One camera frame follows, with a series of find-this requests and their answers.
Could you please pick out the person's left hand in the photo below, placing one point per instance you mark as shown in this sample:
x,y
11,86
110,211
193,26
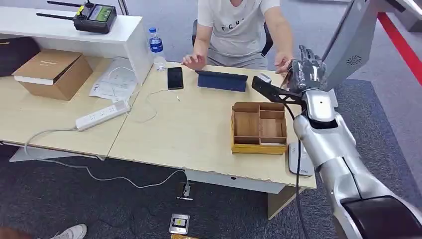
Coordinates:
x,y
282,62

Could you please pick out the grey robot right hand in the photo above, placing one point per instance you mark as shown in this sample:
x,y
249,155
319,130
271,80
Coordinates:
x,y
306,74

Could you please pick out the person's right hand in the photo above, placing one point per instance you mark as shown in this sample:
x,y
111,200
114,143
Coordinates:
x,y
194,61

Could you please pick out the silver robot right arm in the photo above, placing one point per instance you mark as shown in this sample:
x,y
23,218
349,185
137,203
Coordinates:
x,y
329,148

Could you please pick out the black smartphone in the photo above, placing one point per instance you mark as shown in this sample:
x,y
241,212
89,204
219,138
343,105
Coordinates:
x,y
175,78

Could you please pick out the dark blue tablet case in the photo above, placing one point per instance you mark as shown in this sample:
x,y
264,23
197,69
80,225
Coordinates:
x,y
222,81

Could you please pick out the clear water bottle blue cap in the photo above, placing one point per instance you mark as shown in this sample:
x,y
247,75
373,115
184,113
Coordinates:
x,y
156,47

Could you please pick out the person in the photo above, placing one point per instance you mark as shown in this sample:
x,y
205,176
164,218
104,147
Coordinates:
x,y
237,33

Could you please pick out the white monitor stand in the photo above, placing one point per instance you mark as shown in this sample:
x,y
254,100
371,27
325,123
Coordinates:
x,y
352,39

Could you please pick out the pale wooden desk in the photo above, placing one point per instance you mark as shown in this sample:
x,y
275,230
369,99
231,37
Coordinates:
x,y
49,120
191,132

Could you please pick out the wooden compartment box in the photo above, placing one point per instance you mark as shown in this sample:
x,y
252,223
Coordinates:
x,y
247,125

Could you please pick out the white paper sheets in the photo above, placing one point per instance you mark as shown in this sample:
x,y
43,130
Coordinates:
x,y
113,82

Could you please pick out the grey flat device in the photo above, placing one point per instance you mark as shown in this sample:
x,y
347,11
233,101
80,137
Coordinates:
x,y
305,166

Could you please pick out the white power strip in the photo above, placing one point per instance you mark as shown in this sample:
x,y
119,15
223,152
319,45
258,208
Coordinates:
x,y
102,115

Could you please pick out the black remote controller with antennas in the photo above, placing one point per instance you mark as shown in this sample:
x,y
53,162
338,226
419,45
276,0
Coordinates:
x,y
95,18

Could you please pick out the grey floor plug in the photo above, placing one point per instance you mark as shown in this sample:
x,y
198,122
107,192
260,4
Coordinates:
x,y
186,192

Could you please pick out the white desk shelf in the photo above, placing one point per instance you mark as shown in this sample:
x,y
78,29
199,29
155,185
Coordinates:
x,y
66,29

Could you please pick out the brown cardboard box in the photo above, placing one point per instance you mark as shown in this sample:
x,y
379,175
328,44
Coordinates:
x,y
52,74

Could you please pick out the silver floor socket box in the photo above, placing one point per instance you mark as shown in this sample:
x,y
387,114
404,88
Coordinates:
x,y
179,224

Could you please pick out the black bag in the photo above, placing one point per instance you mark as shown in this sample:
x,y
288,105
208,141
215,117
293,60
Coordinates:
x,y
14,54

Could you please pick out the white shoe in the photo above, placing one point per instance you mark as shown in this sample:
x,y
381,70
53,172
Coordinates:
x,y
71,232

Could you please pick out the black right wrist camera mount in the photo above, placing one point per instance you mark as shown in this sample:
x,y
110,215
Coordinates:
x,y
273,92

